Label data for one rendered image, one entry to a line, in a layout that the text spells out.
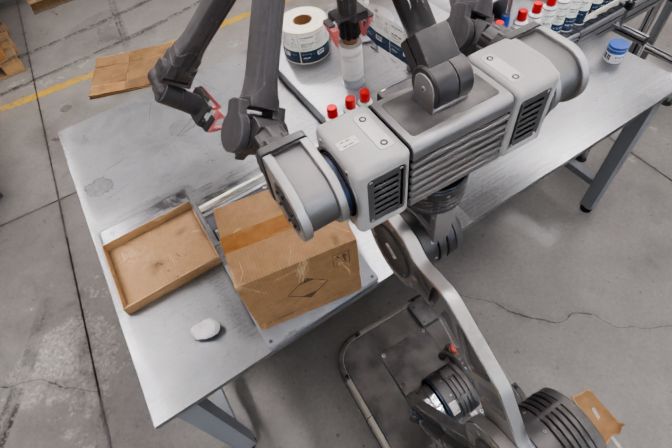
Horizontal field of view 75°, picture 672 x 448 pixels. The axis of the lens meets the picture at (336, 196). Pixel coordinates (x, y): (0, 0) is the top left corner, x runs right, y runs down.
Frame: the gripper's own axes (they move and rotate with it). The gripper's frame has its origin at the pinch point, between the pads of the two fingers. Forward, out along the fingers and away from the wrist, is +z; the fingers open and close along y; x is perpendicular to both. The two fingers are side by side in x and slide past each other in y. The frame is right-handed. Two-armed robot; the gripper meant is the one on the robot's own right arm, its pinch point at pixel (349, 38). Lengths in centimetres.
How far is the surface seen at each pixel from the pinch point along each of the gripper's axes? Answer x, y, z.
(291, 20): -51, -1, 18
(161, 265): 17, 82, 39
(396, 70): -14.1, -27.6, 32.5
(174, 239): 10, 75, 38
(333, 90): -18.6, -0.9, 32.7
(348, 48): -15.0, -7.2, 14.5
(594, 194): 46, -105, 104
